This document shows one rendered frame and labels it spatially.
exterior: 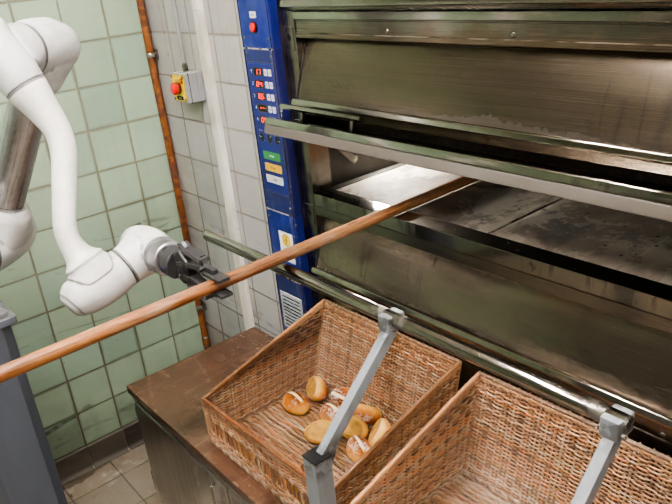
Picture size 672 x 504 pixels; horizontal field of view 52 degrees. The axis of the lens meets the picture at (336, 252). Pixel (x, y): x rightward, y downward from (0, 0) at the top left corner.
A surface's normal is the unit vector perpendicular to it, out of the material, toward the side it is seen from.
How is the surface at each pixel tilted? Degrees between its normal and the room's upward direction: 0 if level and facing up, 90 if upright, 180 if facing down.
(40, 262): 90
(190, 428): 0
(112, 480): 0
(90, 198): 90
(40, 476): 90
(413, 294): 70
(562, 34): 90
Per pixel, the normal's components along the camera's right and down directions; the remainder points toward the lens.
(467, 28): -0.76, 0.33
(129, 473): -0.09, -0.91
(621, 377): -0.75, -0.01
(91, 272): 0.31, -0.14
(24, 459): 0.65, 0.24
